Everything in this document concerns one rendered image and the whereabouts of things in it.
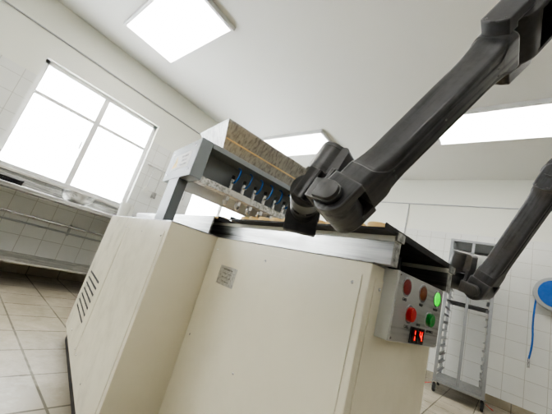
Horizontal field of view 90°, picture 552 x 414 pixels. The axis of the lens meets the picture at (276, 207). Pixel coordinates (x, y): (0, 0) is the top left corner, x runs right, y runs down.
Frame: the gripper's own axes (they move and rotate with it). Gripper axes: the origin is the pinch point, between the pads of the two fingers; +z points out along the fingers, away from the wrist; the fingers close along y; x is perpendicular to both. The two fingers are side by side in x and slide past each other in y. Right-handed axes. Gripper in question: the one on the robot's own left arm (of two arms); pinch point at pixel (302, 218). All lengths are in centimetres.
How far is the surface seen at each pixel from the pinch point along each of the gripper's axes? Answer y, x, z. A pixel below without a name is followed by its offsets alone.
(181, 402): 59, -24, 36
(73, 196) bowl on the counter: -15, -246, 209
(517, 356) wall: 26, 288, 328
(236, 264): 13.2, -18.4, 30.8
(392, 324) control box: 17.5, 22.1, -2.9
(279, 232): 1.3, -5.9, 19.5
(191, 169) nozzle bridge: -16, -45, 31
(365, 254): 5.0, 15.0, -2.2
